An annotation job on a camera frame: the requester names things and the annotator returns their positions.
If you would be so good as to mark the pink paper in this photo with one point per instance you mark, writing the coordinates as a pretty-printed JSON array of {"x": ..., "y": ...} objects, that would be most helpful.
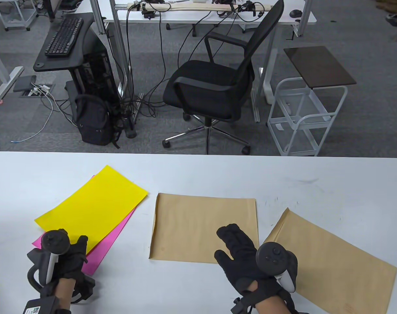
[{"x": 100, "y": 248}]

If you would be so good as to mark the person's left forearm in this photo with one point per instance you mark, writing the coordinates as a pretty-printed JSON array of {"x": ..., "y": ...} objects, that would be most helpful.
[{"x": 62, "y": 294}]

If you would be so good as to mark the black computer mouse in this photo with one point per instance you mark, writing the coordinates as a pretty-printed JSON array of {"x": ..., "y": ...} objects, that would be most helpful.
[{"x": 295, "y": 13}]

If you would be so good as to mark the black office chair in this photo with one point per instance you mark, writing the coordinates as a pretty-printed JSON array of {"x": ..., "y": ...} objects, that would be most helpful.
[{"x": 205, "y": 85}]

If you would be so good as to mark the person's right hand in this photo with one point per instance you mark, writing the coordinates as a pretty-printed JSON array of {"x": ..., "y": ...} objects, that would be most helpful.
[{"x": 241, "y": 261}]

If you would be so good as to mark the person's right forearm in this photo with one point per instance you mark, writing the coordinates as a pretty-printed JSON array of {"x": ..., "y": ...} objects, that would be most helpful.
[{"x": 273, "y": 305}]

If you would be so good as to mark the yellow paper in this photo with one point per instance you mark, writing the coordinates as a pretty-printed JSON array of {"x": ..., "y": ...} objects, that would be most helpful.
[{"x": 90, "y": 209}]

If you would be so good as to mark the white office desk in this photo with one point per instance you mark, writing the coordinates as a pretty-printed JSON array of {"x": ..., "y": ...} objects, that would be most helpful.
[{"x": 283, "y": 18}]

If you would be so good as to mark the black computer tower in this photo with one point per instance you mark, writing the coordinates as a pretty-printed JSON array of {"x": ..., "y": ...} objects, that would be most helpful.
[{"x": 100, "y": 65}]

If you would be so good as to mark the person's left hand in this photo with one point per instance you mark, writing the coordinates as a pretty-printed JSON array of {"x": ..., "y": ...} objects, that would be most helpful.
[{"x": 72, "y": 258}]

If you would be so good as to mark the floor socket box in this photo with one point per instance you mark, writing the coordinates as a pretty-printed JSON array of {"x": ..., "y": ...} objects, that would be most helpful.
[{"x": 38, "y": 91}]

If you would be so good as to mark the white cart with brown top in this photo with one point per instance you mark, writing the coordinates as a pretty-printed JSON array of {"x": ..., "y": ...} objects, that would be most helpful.
[{"x": 319, "y": 65}]

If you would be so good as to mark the black side desk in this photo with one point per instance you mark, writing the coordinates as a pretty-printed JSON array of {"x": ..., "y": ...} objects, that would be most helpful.
[{"x": 44, "y": 63}]

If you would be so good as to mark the brown A4 envelope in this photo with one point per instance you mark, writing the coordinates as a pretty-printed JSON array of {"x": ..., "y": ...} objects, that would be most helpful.
[
  {"x": 192, "y": 225},
  {"x": 342, "y": 261}
]

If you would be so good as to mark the black clamp device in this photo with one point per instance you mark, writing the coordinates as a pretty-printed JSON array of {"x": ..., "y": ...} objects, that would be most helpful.
[{"x": 148, "y": 13}]

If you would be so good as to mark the aluminium frame post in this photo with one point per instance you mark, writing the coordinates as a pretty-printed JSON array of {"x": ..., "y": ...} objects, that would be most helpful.
[
  {"x": 120, "y": 42},
  {"x": 303, "y": 16},
  {"x": 97, "y": 16}
]

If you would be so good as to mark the black keyboard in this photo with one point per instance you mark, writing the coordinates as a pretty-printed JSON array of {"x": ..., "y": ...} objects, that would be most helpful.
[{"x": 62, "y": 37}]

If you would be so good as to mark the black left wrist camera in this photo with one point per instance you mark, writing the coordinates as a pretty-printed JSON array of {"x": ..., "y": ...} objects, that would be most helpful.
[{"x": 38, "y": 307}]

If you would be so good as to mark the white metal trolley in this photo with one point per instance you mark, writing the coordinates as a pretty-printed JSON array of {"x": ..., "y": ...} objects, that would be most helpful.
[{"x": 18, "y": 23}]

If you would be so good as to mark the white desk leg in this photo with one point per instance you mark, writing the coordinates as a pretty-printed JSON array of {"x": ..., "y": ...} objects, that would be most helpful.
[{"x": 8, "y": 80}]

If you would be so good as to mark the black backpack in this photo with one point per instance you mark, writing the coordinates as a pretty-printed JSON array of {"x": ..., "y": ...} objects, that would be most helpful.
[{"x": 92, "y": 126}]

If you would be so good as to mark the dark grey floor plate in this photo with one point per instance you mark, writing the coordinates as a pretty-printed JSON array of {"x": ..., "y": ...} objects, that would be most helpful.
[{"x": 23, "y": 83}]

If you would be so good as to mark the dark shoe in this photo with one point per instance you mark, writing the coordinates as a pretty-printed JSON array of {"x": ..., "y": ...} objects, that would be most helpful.
[{"x": 394, "y": 20}]

